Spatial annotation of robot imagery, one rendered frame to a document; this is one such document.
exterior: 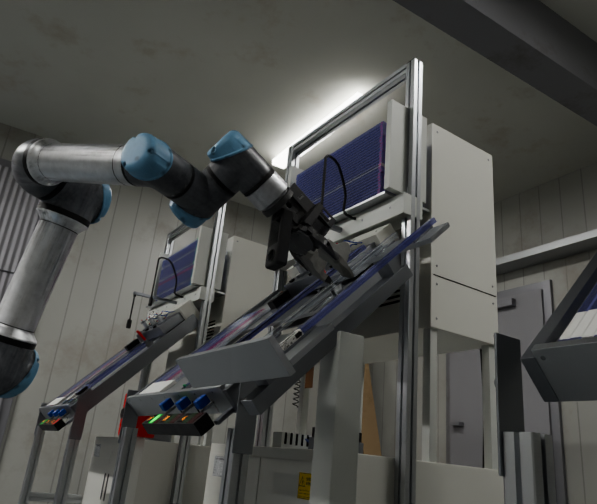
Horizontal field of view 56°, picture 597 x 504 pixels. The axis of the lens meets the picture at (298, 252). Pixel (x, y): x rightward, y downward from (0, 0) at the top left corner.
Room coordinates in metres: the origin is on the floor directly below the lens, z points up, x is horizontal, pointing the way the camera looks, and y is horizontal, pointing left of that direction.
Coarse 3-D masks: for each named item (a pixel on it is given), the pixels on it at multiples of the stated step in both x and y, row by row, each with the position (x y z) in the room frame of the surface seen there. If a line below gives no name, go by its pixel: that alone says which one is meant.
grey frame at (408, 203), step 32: (416, 64) 1.53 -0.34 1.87; (416, 96) 1.53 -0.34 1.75; (416, 128) 1.53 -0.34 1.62; (288, 160) 2.17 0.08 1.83; (416, 160) 1.54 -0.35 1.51; (416, 192) 1.54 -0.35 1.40; (352, 224) 1.71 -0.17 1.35; (384, 224) 1.61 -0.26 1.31; (416, 224) 1.54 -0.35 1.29; (288, 256) 2.04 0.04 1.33; (416, 256) 1.54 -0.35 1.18; (416, 288) 1.54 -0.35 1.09; (416, 320) 1.54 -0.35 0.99; (416, 352) 1.54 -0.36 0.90; (416, 384) 1.54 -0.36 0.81; (416, 416) 1.54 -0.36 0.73; (128, 448) 1.90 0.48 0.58; (128, 480) 1.90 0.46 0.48; (224, 480) 1.28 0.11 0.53
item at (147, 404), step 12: (132, 396) 1.81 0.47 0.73; (144, 396) 1.72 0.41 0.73; (156, 396) 1.64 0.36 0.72; (168, 396) 1.57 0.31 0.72; (180, 396) 1.51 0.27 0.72; (192, 396) 1.45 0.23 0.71; (216, 396) 1.34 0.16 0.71; (144, 408) 1.79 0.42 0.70; (156, 408) 1.70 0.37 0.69; (192, 408) 1.50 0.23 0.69; (216, 408) 1.39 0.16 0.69
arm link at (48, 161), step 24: (24, 144) 0.99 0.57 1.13; (48, 144) 0.98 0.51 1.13; (72, 144) 0.94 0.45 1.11; (96, 144) 0.91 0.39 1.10; (120, 144) 0.88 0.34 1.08; (144, 144) 0.80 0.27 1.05; (24, 168) 0.99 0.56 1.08; (48, 168) 0.97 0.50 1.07; (72, 168) 0.93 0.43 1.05; (96, 168) 0.90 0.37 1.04; (120, 168) 0.86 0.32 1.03; (144, 168) 0.82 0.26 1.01; (168, 168) 0.84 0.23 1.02; (192, 168) 0.89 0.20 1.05; (48, 192) 1.09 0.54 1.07; (168, 192) 0.89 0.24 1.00
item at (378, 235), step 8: (368, 232) 1.63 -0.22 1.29; (376, 232) 1.55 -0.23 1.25; (384, 232) 1.55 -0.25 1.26; (392, 232) 1.57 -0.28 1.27; (352, 240) 1.67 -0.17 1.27; (360, 240) 1.59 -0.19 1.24; (368, 240) 1.57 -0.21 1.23; (376, 240) 1.54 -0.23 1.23; (352, 248) 1.64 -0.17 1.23; (288, 272) 1.94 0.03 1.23; (296, 272) 1.91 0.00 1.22
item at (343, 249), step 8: (328, 240) 1.01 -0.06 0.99; (320, 248) 1.00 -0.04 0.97; (336, 248) 1.02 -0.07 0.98; (344, 248) 1.02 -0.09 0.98; (320, 256) 1.02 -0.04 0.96; (328, 256) 1.00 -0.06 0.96; (344, 256) 1.02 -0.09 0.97; (336, 264) 1.01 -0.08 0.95; (344, 264) 1.01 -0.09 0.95; (344, 272) 1.03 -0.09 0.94; (352, 272) 1.03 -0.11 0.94
